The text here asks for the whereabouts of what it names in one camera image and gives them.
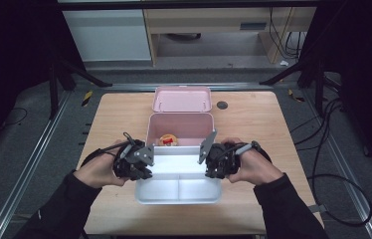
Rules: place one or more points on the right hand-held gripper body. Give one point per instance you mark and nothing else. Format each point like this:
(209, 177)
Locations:
(227, 159)

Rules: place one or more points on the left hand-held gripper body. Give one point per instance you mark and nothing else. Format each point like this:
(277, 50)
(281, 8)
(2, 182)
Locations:
(131, 156)

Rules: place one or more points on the round yellow red-label container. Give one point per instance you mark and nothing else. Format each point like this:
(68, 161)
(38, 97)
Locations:
(168, 140)

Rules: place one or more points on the white divided tray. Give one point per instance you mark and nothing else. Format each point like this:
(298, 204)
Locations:
(179, 189)

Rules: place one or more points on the pink storage box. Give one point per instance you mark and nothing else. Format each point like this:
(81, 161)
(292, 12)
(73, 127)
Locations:
(182, 99)

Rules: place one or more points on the person's right hand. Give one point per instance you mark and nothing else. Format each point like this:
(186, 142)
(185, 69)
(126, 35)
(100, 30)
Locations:
(257, 169)

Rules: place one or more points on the person's left hand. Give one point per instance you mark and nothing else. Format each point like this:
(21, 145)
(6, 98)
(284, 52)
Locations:
(97, 172)

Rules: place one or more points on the black round table grommet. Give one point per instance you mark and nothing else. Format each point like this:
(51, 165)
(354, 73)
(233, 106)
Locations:
(222, 105)

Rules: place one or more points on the yellow black tape strip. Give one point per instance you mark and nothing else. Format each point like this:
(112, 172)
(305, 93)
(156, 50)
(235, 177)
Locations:
(295, 96)
(87, 98)

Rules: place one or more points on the black stand legs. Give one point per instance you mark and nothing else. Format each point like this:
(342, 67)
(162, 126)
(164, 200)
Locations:
(320, 86)
(53, 93)

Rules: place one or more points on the white paper scrap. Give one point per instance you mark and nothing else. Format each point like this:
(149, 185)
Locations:
(284, 63)

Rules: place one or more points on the white cabinet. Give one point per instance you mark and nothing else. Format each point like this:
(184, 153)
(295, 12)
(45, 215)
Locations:
(107, 33)

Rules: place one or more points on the light wooden desk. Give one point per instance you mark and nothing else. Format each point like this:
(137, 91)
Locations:
(207, 20)

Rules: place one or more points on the aluminium floor rail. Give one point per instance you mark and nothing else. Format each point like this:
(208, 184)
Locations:
(134, 87)
(353, 186)
(25, 172)

